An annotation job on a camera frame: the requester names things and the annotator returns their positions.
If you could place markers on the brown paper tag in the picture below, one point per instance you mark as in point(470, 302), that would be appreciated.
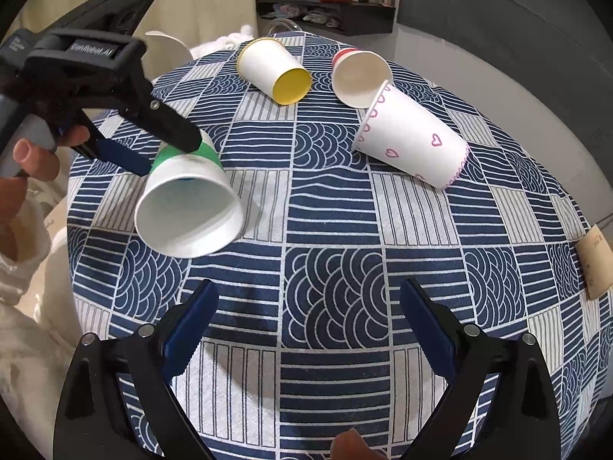
point(596, 263)

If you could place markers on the green striped paper cup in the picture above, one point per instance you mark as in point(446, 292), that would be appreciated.
point(191, 223)

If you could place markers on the red striped paper cup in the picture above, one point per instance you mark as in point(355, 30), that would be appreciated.
point(360, 79)

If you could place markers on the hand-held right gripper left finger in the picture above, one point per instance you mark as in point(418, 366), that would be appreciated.
point(189, 330)

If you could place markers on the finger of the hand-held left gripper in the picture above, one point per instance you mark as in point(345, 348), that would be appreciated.
point(124, 157)
point(167, 127)

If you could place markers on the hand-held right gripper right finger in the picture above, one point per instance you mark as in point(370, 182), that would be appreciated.
point(431, 330)

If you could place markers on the white fluffy cloth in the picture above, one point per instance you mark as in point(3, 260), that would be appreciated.
point(220, 43)

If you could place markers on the person's left hand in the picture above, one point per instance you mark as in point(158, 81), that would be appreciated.
point(34, 159)

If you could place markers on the yellow-lined paper cup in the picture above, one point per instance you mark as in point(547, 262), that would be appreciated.
point(263, 64)

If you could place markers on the blue patterned tablecloth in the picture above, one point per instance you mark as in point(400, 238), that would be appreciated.
point(335, 230)

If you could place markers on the person's right hand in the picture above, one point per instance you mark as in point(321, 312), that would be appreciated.
point(352, 445)

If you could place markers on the white curved plastic object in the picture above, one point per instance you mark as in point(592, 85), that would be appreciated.
point(167, 43)

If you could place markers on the pink heart paper cup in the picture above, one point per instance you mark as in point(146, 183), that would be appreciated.
point(407, 136)

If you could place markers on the black wall shelf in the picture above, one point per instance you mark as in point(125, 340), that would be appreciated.
point(330, 17)

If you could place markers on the white fleece garment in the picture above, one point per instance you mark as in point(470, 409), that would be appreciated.
point(33, 359)

